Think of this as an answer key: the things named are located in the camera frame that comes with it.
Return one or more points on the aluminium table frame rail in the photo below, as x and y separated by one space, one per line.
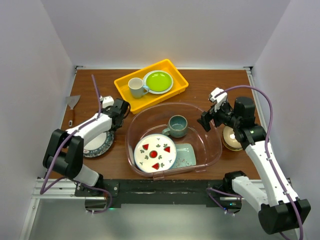
252 80

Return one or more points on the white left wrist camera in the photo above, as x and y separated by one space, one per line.
106 101

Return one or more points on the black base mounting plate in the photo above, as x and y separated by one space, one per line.
169 192

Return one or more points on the watermelon plate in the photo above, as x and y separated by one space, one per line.
155 153

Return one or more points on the green plate white rim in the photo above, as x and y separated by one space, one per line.
158 81

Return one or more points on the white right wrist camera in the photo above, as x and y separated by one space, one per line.
218 96

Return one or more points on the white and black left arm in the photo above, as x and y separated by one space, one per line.
65 150

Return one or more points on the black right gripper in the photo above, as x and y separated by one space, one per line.
206 117

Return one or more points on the beige bowl with black rim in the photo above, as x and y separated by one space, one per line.
228 136

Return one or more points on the yellow patterned bowl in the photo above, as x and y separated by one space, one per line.
236 148

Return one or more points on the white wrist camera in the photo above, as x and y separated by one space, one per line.
218 96
106 101

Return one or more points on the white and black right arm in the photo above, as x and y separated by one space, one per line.
278 206

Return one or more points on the yellow plastic tray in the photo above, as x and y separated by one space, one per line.
137 105

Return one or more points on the white mug blue handle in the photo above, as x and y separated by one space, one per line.
137 87

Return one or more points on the teal glazed ceramic mug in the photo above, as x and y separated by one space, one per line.
177 127

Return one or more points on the clear plastic bin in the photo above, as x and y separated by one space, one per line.
153 120

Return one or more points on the dark green lettered plate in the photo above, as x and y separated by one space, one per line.
99 145

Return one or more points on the mint divided rectangular plate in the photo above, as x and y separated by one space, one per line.
185 156

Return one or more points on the grey triangular scraper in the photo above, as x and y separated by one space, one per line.
72 102

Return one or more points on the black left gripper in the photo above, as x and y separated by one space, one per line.
114 128

